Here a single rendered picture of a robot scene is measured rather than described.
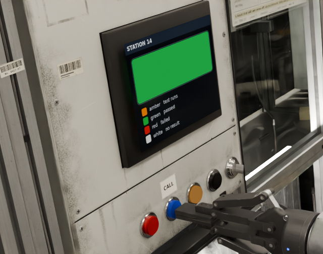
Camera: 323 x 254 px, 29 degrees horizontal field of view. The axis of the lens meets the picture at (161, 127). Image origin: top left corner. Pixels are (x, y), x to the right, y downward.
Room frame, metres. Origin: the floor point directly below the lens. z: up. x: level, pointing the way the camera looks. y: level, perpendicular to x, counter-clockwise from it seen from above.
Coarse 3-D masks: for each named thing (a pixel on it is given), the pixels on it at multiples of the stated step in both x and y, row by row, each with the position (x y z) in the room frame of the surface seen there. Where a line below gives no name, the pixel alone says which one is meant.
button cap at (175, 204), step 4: (176, 200) 0.94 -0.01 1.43; (172, 204) 0.92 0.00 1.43; (176, 204) 0.93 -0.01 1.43; (180, 204) 0.94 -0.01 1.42; (168, 208) 0.92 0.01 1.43; (172, 208) 0.92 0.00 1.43; (176, 208) 0.93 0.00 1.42; (168, 212) 0.92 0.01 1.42; (172, 212) 0.92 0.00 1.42; (172, 216) 0.92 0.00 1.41
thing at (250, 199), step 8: (256, 192) 0.84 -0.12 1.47; (264, 192) 0.81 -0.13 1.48; (272, 192) 0.82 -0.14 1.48; (216, 200) 0.86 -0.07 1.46; (224, 200) 0.85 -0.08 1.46; (232, 200) 0.84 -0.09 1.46; (240, 200) 0.83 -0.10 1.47; (248, 200) 0.82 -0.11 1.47; (256, 200) 0.81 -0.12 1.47; (264, 200) 0.81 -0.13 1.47
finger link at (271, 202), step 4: (268, 192) 0.81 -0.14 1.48; (268, 196) 0.81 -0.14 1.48; (272, 196) 0.81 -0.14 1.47; (268, 200) 0.81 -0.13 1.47; (272, 200) 0.81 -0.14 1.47; (260, 204) 0.81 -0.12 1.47; (264, 204) 0.81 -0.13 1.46; (268, 204) 0.81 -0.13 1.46; (272, 204) 0.81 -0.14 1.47; (276, 204) 0.81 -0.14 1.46; (280, 208) 0.81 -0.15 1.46
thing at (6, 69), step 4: (16, 60) 0.77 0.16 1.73; (20, 60) 0.77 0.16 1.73; (4, 64) 0.75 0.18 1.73; (8, 64) 0.76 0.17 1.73; (12, 64) 0.76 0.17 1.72; (16, 64) 0.76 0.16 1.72; (20, 64) 0.77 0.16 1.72; (0, 68) 0.75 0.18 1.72; (4, 68) 0.75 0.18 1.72; (8, 68) 0.76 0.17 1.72; (12, 68) 0.76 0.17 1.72; (16, 68) 0.76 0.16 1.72; (20, 68) 0.77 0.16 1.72; (24, 68) 0.77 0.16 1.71; (0, 72) 0.75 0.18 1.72; (4, 72) 0.75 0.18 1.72; (8, 72) 0.75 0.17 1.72; (12, 72) 0.76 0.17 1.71; (16, 72) 0.76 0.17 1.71; (0, 76) 0.74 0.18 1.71; (4, 76) 0.75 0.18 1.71
